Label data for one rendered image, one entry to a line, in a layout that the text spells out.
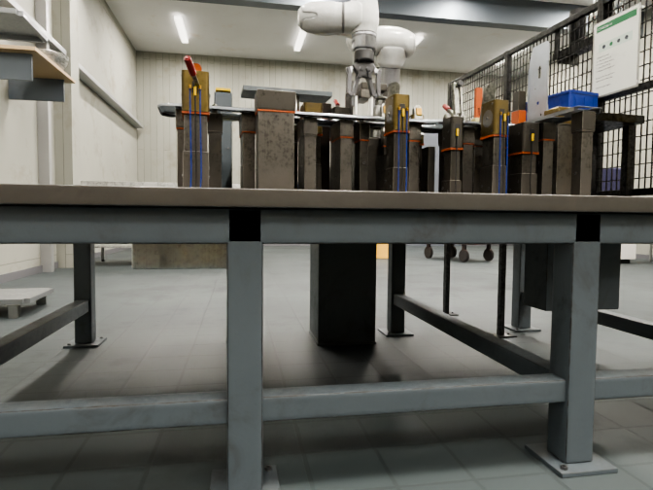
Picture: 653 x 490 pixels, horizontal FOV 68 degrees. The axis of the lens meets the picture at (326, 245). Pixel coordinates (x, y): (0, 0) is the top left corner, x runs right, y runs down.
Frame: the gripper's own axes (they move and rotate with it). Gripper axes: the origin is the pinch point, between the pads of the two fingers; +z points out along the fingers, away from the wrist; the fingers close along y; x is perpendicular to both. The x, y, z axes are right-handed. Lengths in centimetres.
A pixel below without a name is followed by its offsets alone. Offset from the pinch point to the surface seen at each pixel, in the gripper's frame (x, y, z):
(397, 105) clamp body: 22.1, -4.5, 3.6
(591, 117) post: 41, -63, 7
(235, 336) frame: 63, 50, 67
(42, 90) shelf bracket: -376, 213, -84
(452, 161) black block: 19.7, -25.9, 20.7
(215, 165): 2, 53, 23
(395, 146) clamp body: 21.2, -4.5, 16.6
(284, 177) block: 20.8, 32.4, 27.9
